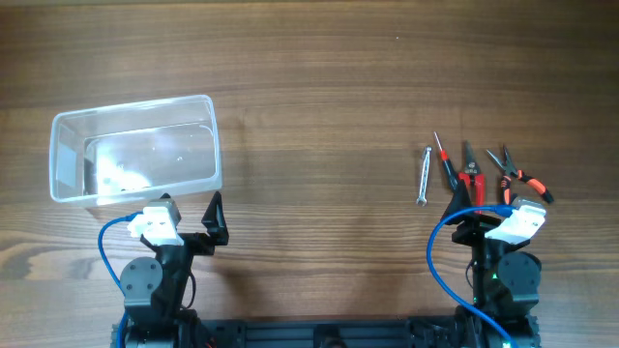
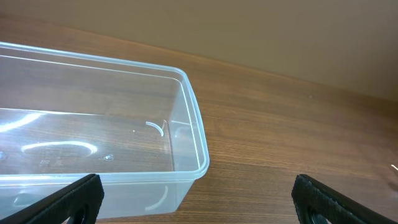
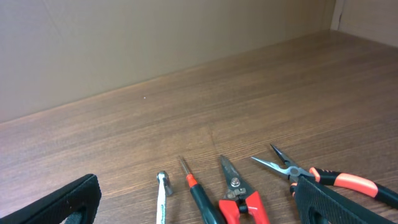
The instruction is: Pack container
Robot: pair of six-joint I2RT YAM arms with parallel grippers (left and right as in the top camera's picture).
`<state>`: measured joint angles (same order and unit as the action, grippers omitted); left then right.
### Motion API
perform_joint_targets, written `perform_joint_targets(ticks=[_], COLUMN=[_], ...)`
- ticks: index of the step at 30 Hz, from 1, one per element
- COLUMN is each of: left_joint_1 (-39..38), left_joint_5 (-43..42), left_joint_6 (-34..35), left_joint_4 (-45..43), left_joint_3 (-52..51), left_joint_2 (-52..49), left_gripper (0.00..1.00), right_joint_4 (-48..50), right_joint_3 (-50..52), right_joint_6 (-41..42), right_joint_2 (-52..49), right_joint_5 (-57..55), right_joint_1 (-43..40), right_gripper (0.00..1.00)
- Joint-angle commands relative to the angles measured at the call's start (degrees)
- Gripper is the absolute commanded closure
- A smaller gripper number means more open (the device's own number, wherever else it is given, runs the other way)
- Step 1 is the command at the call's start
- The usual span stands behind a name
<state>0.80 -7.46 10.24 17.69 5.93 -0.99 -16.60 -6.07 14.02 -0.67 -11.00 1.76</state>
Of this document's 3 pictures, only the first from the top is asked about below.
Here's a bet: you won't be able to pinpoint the red handled snips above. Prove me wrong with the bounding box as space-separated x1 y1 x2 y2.
457 140 486 206

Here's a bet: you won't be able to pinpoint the red black screwdriver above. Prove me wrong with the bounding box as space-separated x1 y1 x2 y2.
433 131 458 191

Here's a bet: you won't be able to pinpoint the small silver wrench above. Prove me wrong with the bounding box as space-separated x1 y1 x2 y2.
416 146 432 206

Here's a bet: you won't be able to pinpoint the orange black needle-nose pliers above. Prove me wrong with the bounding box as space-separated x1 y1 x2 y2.
486 146 554 205

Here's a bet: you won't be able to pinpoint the clear plastic container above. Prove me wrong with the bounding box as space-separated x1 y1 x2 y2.
48 95 223 207

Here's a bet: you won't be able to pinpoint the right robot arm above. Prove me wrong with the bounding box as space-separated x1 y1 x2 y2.
436 182 546 347

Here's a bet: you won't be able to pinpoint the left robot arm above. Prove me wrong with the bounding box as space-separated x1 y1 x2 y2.
110 191 229 348

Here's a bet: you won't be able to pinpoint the right blue cable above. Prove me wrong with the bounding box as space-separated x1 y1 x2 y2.
426 204 519 348

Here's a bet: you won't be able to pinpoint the blue cable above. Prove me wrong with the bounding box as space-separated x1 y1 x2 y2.
97 212 144 348
426 204 519 348

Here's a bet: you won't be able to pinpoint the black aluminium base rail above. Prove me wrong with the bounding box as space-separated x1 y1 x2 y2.
121 314 541 348

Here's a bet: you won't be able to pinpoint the left blue cable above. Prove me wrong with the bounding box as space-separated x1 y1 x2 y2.
97 212 144 348

